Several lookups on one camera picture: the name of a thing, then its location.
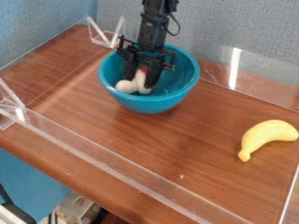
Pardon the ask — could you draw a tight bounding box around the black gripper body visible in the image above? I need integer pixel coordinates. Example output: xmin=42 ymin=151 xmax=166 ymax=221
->
xmin=116 ymin=35 xmax=177 ymax=70

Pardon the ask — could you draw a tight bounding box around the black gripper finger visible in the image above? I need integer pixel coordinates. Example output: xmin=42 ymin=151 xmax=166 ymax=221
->
xmin=124 ymin=54 xmax=138 ymax=81
xmin=144 ymin=61 xmax=164 ymax=88

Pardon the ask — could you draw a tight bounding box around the blue bowl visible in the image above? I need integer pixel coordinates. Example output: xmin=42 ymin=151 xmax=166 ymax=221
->
xmin=97 ymin=44 xmax=201 ymax=114

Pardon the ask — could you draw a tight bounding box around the white and red toy mushroom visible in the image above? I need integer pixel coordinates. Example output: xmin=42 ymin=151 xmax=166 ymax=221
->
xmin=116 ymin=66 xmax=152 ymax=95

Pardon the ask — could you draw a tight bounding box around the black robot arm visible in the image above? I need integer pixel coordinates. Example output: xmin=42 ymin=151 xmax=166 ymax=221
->
xmin=116 ymin=0 xmax=181 ymax=88

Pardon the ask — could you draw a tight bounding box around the clear acrylic back barrier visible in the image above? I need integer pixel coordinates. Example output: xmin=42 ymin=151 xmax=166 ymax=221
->
xmin=194 ymin=43 xmax=299 ymax=113

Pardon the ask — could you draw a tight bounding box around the clear acrylic barrier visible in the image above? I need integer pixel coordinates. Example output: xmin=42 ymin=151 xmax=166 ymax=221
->
xmin=0 ymin=109 xmax=250 ymax=224
xmin=194 ymin=43 xmax=299 ymax=113

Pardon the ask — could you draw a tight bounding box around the clear acrylic front barrier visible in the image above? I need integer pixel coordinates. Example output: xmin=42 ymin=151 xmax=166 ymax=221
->
xmin=0 ymin=109 xmax=250 ymax=224

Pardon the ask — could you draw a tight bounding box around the yellow toy banana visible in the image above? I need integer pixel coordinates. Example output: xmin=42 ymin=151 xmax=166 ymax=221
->
xmin=237 ymin=120 xmax=299 ymax=162

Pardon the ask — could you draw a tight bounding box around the white block under table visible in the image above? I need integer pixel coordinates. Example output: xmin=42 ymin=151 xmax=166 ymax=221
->
xmin=46 ymin=192 xmax=100 ymax=224

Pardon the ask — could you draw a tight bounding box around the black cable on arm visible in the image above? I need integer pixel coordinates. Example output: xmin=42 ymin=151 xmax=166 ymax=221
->
xmin=162 ymin=12 xmax=181 ymax=37

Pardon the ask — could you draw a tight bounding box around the clear acrylic corner bracket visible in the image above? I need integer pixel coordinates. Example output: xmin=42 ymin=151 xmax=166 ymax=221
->
xmin=86 ymin=16 xmax=125 ymax=49

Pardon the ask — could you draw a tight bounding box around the clear acrylic left bracket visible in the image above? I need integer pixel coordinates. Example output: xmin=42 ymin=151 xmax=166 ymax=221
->
xmin=0 ymin=78 xmax=26 ymax=130

